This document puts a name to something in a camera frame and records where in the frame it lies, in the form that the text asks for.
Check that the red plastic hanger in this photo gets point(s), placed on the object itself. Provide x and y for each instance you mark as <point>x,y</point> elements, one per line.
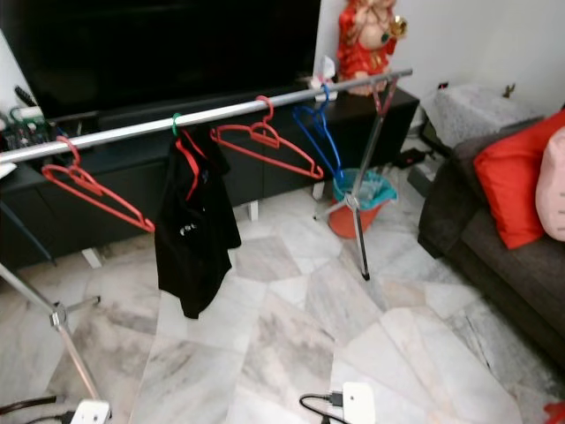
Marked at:
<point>84,177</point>
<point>265,132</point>

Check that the red hanger green hook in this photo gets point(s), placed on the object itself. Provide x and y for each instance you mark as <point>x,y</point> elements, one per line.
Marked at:
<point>190,163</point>

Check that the blue plastic hanger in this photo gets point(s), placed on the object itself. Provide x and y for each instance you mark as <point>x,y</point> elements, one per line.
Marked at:
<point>325,100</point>

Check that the white green plug box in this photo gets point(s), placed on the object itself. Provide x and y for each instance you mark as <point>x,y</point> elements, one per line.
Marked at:
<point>29,114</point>

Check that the marble pattern folding table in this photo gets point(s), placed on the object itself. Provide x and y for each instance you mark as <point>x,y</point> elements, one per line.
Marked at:
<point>26,405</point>

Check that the black sweater small white logo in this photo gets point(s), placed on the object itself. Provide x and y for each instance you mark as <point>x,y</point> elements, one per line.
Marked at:
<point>194,247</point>

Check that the black television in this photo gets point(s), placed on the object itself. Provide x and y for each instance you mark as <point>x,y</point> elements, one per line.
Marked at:
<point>159,53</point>

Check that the silver metal clothes rack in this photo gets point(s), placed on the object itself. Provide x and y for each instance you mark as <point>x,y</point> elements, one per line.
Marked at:
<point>229,110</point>

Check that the orange plastic bucket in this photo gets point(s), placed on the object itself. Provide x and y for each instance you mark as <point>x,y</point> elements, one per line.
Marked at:
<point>342,223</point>

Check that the white tissue pack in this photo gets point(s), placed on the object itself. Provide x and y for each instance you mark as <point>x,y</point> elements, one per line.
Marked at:
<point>322,75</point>

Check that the teal plastic bin bag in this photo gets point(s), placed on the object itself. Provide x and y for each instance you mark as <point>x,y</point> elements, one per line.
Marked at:
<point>381,187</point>

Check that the red gold statue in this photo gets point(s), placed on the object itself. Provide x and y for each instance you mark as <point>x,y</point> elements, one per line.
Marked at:
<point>362,53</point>

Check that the grey lace cloth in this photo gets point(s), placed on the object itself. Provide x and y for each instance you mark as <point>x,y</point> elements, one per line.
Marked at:
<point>468,110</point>

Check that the dark brown sofa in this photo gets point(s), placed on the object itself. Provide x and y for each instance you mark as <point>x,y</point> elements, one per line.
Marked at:
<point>485,256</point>

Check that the red cushion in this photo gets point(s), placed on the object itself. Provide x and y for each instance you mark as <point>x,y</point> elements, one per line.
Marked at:
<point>512,177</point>

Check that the small dark figurine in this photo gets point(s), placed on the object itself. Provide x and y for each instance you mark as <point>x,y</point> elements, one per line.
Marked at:
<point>508,89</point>

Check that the red plastic stool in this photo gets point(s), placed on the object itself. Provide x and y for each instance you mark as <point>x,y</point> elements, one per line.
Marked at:
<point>556,413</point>

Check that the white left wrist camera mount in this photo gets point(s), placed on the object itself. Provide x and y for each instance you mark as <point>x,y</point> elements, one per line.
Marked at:
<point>93,413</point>

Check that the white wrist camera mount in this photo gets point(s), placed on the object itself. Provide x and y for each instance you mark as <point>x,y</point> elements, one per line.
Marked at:
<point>93,413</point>
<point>359,405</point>

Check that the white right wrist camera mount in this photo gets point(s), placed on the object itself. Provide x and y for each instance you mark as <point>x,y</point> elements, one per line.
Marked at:
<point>359,405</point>

